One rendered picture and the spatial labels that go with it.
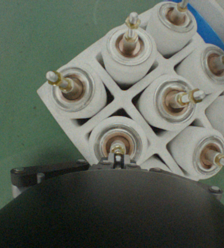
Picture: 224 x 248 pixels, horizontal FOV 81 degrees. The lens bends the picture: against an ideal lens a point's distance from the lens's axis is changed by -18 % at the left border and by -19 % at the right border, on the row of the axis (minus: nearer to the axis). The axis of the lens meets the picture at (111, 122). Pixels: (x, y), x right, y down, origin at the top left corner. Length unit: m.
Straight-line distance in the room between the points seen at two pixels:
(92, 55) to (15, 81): 0.37
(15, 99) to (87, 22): 0.38
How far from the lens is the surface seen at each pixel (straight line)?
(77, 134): 0.33
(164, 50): 0.36
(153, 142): 0.33
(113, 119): 0.25
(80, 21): 0.62
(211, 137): 0.29
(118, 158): 0.16
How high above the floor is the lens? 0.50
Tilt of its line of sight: 87 degrees down
